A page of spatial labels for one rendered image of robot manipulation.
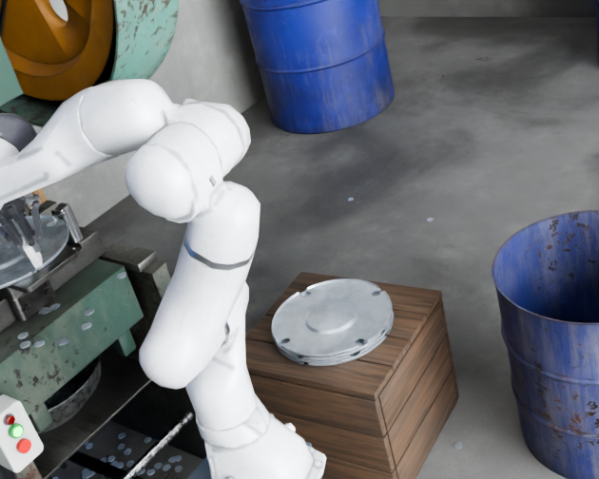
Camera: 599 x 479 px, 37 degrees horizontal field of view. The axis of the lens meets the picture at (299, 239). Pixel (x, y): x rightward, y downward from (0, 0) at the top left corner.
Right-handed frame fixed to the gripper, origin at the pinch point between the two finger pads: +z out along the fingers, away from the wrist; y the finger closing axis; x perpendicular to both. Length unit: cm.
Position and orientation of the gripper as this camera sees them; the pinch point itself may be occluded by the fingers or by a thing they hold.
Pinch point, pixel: (32, 251)
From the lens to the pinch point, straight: 183.1
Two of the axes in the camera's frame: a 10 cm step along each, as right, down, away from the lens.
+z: 1.4, 6.3, 7.6
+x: -2.4, -7.2, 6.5
